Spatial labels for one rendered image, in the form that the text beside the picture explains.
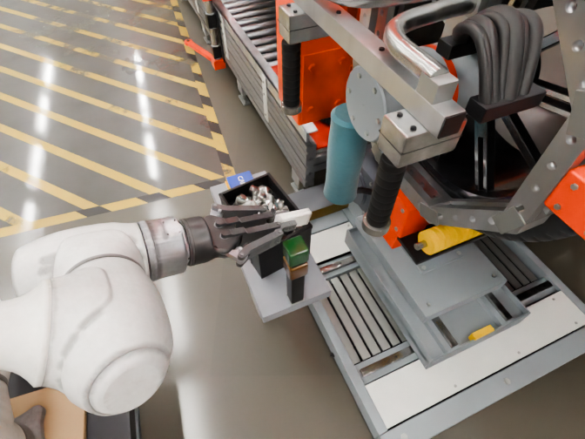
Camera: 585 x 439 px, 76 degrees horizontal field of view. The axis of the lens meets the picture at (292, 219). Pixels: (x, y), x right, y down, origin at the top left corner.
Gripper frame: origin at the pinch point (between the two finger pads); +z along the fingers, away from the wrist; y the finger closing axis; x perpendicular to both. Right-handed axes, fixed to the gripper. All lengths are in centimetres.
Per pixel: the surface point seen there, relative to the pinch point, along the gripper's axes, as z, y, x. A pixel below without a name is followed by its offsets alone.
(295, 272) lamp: 0.5, -5.2, 9.4
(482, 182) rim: 40.3, -8.0, -8.3
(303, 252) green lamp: 0.4, -5.2, 3.4
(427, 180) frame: 35.5, 0.3, -2.8
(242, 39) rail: 48, 126, 17
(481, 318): 66, -23, 38
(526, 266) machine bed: 102, -15, 36
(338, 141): 18.7, 14.7, -5.1
